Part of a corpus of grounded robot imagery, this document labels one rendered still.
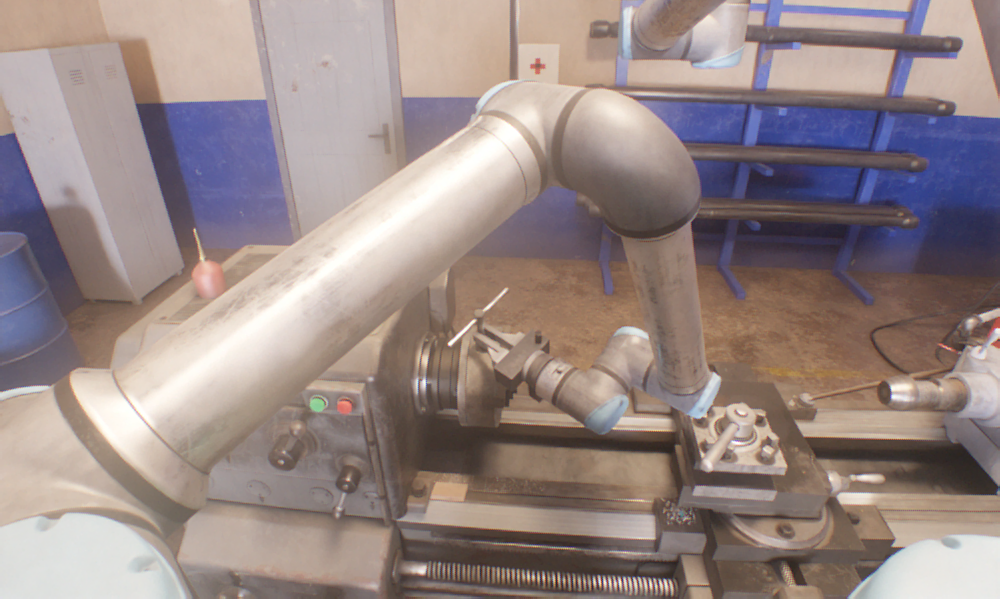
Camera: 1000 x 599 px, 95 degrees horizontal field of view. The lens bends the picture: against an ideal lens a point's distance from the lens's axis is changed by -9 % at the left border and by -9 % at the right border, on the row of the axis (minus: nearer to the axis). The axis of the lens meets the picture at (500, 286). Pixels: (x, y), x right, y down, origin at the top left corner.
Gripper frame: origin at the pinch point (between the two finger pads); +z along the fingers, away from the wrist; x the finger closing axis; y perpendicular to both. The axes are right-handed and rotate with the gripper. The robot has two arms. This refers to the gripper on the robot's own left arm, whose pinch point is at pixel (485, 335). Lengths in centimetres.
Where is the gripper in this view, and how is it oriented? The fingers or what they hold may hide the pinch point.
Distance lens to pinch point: 113.8
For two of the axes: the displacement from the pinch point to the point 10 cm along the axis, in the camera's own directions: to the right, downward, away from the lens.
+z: -7.6, -4.3, 4.9
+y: -0.7, -7.0, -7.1
